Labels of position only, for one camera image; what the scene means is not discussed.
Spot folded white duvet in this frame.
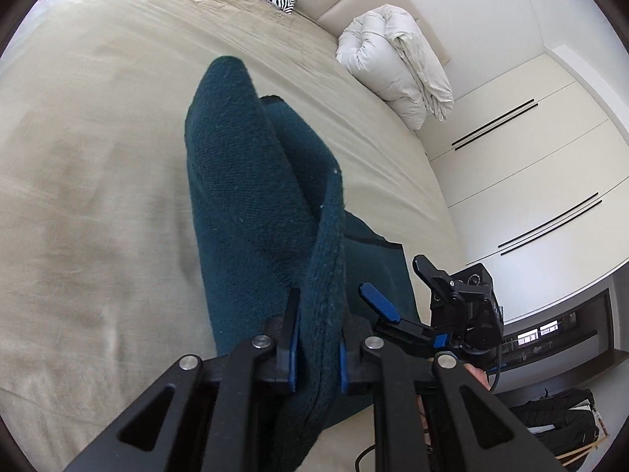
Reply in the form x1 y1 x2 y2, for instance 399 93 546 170
337 5 454 131

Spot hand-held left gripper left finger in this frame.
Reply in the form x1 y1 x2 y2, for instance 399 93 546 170
63 288 302 472

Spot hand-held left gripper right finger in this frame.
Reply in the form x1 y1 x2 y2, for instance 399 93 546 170
339 315 568 472

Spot wooden sticks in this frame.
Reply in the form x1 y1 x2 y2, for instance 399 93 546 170
559 439 601 468

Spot dark wall desk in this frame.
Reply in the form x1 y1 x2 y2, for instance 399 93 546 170
489 288 617 396

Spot bed with beige sheet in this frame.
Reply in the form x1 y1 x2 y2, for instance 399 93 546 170
0 0 467 472

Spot black wardrobe handle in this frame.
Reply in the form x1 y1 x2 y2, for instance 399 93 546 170
455 103 539 151
498 192 599 249
452 99 535 146
501 199 603 255

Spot white wardrobe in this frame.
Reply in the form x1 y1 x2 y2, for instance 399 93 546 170
378 0 629 325

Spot person's right hand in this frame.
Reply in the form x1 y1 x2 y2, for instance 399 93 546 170
464 363 493 393

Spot dark green knit sweater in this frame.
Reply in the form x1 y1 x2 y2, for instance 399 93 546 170
184 55 418 472

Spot beige padded headboard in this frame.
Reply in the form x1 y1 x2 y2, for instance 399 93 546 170
256 0 453 67

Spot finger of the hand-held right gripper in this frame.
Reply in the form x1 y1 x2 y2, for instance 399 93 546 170
412 254 465 306
360 282 448 355

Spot dark clothing pile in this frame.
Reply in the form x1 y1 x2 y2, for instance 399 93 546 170
508 387 601 459

